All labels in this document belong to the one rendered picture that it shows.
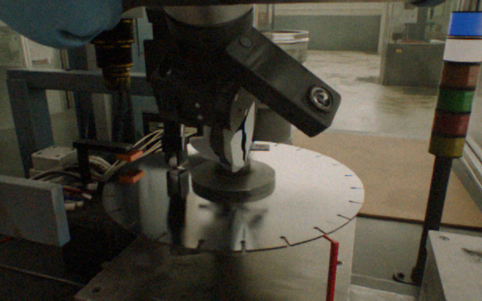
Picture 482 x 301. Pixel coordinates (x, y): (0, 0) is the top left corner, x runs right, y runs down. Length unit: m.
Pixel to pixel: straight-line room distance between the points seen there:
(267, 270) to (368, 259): 0.28
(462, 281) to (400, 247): 0.34
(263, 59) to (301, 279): 0.28
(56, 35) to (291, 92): 0.21
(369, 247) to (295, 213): 0.36
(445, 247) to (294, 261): 0.18
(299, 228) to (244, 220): 0.06
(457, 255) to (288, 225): 0.20
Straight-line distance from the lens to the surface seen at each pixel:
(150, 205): 0.45
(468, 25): 0.57
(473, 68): 0.58
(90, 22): 0.17
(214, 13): 0.29
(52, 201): 0.41
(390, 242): 0.80
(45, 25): 0.18
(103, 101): 1.16
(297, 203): 0.45
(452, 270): 0.48
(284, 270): 0.51
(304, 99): 0.34
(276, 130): 1.21
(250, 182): 0.47
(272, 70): 0.33
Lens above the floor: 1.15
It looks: 19 degrees down
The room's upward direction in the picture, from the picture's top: straight up
